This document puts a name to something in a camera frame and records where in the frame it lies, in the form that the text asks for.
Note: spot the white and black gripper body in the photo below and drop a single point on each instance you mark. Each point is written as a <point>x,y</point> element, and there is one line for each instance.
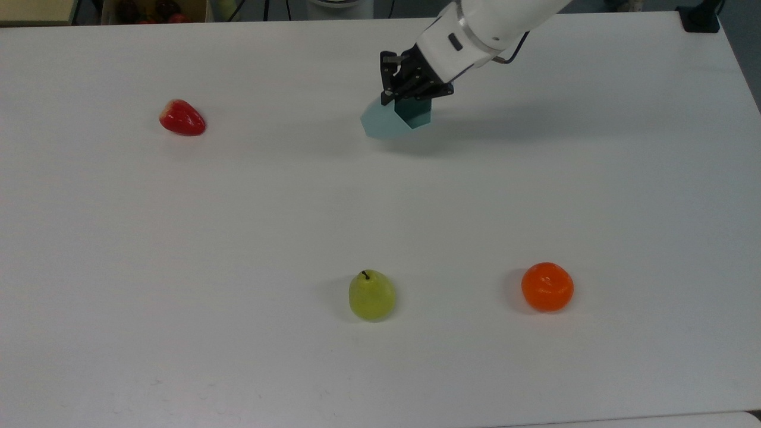
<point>446,50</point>

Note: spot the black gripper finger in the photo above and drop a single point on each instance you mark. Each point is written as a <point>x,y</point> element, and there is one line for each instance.
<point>437,90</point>
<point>389,80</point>

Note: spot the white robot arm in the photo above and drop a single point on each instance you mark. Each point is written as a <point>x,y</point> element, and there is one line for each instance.
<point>511,15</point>

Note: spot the cardboard box of fruit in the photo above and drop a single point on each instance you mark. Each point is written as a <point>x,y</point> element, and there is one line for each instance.
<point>199,10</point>

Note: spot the red toy strawberry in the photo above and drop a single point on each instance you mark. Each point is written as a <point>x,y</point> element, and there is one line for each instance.
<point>181,119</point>

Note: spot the green toy pear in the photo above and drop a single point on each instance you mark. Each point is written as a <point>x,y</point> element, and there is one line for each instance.
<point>371,297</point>

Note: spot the red toy fruit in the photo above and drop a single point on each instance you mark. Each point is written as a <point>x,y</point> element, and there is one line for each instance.
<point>179,18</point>

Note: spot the orange toy mandarin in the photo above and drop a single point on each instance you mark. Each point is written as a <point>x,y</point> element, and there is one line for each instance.
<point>547,288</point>

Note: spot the black table clamp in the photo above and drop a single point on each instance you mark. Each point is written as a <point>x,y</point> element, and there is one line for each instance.
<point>700,21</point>

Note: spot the beige board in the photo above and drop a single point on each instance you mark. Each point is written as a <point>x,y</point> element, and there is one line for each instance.
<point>35,10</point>

